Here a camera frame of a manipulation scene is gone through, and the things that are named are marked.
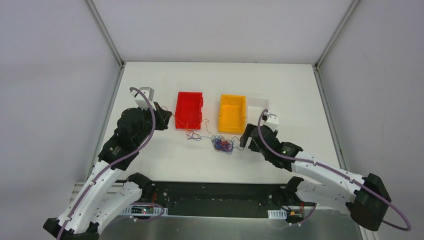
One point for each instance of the right aluminium frame post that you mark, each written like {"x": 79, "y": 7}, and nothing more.
{"x": 337, "y": 32}

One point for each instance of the right white cable duct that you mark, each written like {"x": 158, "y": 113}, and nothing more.
{"x": 277, "y": 214}

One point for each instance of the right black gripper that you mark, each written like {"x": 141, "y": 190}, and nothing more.
{"x": 251, "y": 136}

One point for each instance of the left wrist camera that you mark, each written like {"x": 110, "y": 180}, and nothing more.
{"x": 143, "y": 97}

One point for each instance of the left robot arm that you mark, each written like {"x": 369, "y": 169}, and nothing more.
{"x": 89, "y": 213}

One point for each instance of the aluminium frame post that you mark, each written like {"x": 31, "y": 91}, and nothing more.
{"x": 337, "y": 32}
{"x": 92, "y": 8}

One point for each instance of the yellow plastic bin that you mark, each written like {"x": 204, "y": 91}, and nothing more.
{"x": 232, "y": 114}

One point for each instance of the red plastic bin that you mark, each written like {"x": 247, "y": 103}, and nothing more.
{"x": 188, "y": 111}

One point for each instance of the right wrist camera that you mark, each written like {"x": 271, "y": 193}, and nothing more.
{"x": 270, "y": 120}

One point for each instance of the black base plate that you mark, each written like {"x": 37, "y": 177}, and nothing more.
{"x": 210, "y": 199}

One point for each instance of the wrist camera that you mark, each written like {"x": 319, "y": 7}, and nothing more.
{"x": 270, "y": 120}
{"x": 143, "y": 97}

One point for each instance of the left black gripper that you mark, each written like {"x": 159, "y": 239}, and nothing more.
{"x": 158, "y": 117}

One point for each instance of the white translucent plastic bin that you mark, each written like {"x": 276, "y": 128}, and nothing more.
{"x": 254, "y": 107}

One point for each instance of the left aluminium frame post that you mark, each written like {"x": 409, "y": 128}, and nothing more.
{"x": 92, "y": 8}

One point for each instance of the left white cable duct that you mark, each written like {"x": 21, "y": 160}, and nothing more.
{"x": 143, "y": 211}

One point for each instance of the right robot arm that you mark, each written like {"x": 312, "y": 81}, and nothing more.
{"x": 363, "y": 198}

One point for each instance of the white cable duct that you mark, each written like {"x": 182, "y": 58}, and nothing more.
{"x": 277, "y": 214}
{"x": 143, "y": 211}

